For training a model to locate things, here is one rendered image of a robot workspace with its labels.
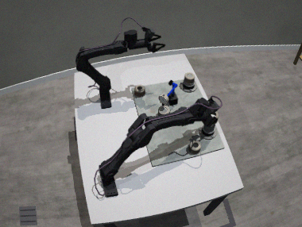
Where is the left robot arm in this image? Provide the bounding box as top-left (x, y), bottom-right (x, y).
top-left (76, 29), bottom-right (138, 109)

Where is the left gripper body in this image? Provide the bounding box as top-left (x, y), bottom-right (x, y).
top-left (137, 28), bottom-right (154, 52)

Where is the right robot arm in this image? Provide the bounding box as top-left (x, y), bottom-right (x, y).
top-left (99, 104), bottom-right (207, 196)

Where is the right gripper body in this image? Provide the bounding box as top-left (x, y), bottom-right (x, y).
top-left (200, 98), bottom-right (218, 127)

